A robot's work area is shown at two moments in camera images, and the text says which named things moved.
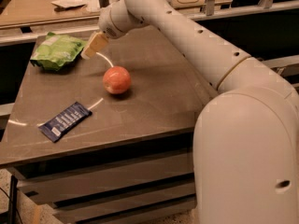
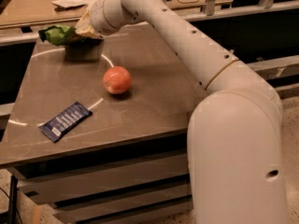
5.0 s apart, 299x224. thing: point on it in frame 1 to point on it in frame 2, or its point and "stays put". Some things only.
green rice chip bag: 56,51 to 57,35
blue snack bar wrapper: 57,126 stays put
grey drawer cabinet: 122,164 stays put
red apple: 117,79 stays put
